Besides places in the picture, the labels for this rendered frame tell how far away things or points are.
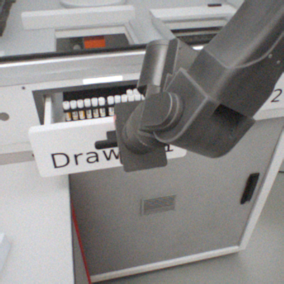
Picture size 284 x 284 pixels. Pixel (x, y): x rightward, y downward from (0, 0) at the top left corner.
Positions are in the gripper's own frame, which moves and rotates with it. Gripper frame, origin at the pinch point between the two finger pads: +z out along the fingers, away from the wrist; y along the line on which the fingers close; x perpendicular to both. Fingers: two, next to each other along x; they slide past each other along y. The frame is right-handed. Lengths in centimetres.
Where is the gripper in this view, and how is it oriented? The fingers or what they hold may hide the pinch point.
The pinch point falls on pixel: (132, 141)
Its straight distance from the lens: 52.5
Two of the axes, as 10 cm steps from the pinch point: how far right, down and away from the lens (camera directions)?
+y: -1.5, -9.8, 0.8
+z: -1.6, 1.1, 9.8
